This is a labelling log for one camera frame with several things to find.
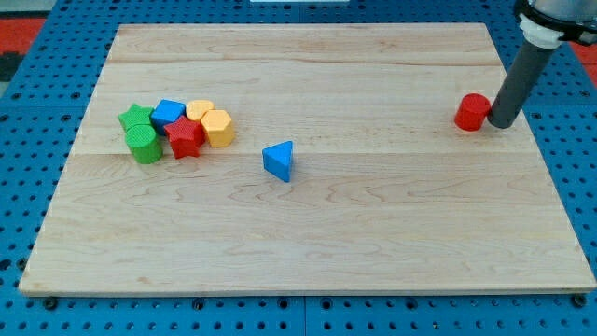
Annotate blue triangle block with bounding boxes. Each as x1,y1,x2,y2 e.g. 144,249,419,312
262,141,294,182

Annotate wooden board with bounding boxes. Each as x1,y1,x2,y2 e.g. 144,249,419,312
20,23,596,297

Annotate yellow hexagon block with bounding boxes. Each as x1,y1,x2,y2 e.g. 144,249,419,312
201,109,235,147

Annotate red star block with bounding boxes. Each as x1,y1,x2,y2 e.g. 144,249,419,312
164,116,204,159

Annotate yellow heart block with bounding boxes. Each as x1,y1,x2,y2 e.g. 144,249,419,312
186,100,215,122

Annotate blue cube block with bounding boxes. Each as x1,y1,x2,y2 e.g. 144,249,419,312
150,99,186,136

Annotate green cylinder block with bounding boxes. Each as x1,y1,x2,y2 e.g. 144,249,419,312
125,125,163,164

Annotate green star block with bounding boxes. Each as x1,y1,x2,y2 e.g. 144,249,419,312
118,104,154,132

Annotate red cylinder block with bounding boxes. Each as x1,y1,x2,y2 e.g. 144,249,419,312
454,93,491,132

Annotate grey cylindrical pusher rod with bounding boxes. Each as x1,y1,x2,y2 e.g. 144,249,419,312
487,40,555,129

